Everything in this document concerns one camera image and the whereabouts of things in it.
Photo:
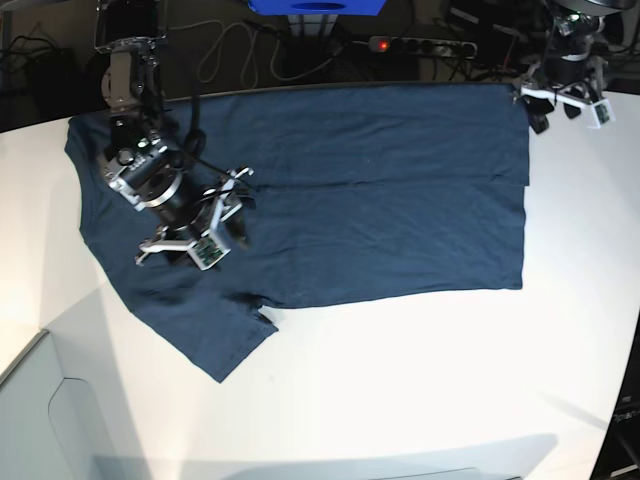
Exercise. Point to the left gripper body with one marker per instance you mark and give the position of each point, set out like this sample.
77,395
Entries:
566,72

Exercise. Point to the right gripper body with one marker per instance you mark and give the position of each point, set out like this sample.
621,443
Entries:
161,180

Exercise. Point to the dark blue T-shirt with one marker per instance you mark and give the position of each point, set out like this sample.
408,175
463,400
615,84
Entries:
362,193

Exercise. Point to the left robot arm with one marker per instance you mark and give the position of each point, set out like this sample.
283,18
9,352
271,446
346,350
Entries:
581,20

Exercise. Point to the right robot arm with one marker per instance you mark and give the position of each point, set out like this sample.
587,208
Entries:
129,32

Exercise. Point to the white power strip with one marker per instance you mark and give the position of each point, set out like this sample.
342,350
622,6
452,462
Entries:
426,47

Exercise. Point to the blue box on stand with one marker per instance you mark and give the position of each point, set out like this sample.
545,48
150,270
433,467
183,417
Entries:
302,7

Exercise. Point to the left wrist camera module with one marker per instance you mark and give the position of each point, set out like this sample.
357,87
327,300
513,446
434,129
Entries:
602,113

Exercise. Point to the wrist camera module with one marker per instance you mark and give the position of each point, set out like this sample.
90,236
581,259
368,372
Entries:
207,251
602,113

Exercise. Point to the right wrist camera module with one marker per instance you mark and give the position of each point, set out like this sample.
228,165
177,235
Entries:
207,251

